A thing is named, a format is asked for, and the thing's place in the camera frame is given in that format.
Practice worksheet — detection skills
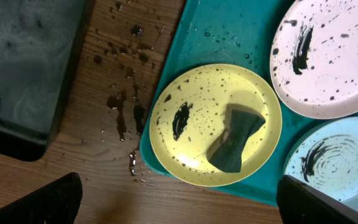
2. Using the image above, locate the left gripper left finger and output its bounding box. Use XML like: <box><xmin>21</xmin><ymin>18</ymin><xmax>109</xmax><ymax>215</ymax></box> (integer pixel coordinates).
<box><xmin>0</xmin><ymin>172</ymin><xmax>83</xmax><ymax>224</ymax></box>

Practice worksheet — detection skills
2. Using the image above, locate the black water tray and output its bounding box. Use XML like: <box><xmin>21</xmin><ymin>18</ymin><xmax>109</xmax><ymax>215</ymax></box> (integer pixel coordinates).
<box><xmin>0</xmin><ymin>0</ymin><xmax>94</xmax><ymax>161</ymax></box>

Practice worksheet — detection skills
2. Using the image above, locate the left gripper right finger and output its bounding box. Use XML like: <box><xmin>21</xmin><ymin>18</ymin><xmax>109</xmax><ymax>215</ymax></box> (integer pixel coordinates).
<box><xmin>276</xmin><ymin>175</ymin><xmax>358</xmax><ymax>224</ymax></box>

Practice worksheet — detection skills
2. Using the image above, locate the white dirty plate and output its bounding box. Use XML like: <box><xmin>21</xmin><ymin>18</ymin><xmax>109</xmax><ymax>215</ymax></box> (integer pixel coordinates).
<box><xmin>270</xmin><ymin>0</ymin><xmax>358</xmax><ymax>119</ymax></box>

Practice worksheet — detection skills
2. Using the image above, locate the light blue dirty plate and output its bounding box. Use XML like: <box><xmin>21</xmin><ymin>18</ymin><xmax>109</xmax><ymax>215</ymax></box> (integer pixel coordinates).
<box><xmin>283</xmin><ymin>116</ymin><xmax>358</xmax><ymax>211</ymax></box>

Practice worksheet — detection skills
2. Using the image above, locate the yellow plate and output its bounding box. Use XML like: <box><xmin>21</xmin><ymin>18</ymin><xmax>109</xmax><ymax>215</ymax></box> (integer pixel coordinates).
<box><xmin>149</xmin><ymin>63</ymin><xmax>282</xmax><ymax>187</ymax></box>

